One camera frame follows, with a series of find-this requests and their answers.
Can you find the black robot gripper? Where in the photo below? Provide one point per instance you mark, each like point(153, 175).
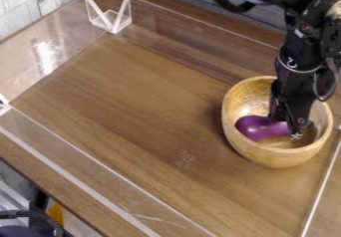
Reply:
point(298, 88)

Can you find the purple toy eggplant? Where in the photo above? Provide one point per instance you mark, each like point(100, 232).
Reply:
point(259, 128)

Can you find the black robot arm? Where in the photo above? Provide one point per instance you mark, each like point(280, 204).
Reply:
point(307, 61)

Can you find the brown wooden bowl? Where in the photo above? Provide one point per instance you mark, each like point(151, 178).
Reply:
point(279, 152)

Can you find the clear acrylic tray wall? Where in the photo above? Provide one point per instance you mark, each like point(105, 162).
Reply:
point(109, 122)

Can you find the clear acrylic corner bracket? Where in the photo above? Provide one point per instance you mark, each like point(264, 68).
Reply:
point(109, 20)

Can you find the black clamp with cable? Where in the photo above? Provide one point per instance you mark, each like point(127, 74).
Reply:
point(24, 221)

